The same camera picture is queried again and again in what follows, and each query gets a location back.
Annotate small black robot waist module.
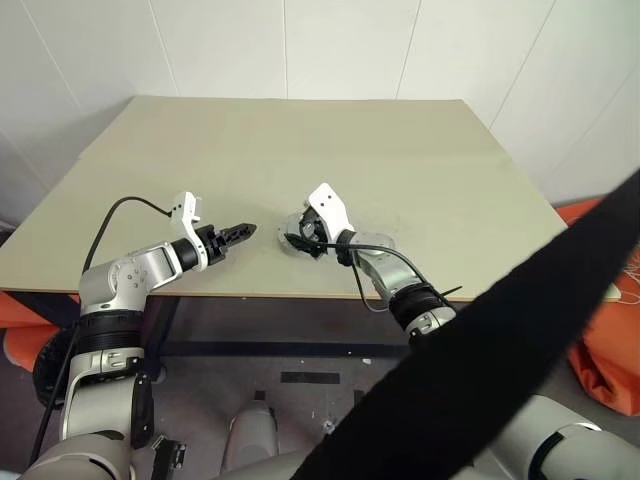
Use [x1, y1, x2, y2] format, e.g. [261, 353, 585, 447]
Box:
[148, 433, 190, 480]

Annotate orange cloth beside black bin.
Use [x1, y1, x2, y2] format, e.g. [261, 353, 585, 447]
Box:
[0, 292, 82, 372]

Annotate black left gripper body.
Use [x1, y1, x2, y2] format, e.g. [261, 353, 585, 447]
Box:
[197, 225, 234, 267]

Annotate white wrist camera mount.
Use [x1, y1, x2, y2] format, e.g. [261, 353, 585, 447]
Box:
[306, 183, 357, 246]
[167, 190, 211, 272]

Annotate grey rounded robot leg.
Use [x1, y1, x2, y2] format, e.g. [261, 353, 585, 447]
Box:
[227, 407, 279, 471]

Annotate silver robot torso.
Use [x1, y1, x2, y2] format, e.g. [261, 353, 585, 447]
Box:
[199, 447, 331, 480]

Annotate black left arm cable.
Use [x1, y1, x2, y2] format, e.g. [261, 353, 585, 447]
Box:
[29, 197, 174, 466]

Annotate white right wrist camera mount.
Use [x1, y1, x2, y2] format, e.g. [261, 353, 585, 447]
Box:
[306, 183, 357, 246]

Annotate orange cloth with white cords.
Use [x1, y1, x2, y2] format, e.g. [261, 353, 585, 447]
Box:
[555, 198, 640, 416]

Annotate round motor housing with windings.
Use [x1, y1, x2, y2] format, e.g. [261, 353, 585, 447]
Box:
[273, 227, 314, 257]

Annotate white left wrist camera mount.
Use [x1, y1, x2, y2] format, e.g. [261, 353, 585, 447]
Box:
[167, 190, 211, 272]

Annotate wide black strap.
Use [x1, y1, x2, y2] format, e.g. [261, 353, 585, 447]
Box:
[292, 168, 640, 480]

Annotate black bin with bag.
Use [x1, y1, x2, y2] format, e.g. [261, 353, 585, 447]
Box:
[30, 333, 76, 407]

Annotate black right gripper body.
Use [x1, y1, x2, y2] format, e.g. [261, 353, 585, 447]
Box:
[297, 207, 331, 259]

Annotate tangled white cords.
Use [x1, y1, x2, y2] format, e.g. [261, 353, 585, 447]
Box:
[617, 252, 640, 305]

